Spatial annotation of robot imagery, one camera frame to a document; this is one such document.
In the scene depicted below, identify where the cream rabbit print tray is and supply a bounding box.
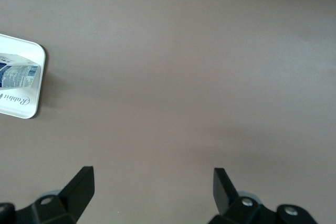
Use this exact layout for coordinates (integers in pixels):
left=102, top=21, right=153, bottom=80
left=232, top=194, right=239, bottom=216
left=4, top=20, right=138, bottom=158
left=0, top=33, right=47, bottom=120

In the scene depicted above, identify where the blue white milk carton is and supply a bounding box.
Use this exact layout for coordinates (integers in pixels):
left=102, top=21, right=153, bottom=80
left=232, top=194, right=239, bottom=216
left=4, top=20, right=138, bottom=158
left=0, top=53, right=40, bottom=89

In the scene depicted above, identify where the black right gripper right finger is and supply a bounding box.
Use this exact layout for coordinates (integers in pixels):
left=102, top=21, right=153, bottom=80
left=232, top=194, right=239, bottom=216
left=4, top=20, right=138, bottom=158
left=208, top=167, right=279, bottom=224

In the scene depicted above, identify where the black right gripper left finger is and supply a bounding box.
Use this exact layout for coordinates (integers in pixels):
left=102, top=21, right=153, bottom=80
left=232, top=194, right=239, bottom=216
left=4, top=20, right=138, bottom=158
left=15, top=165, right=95, bottom=224

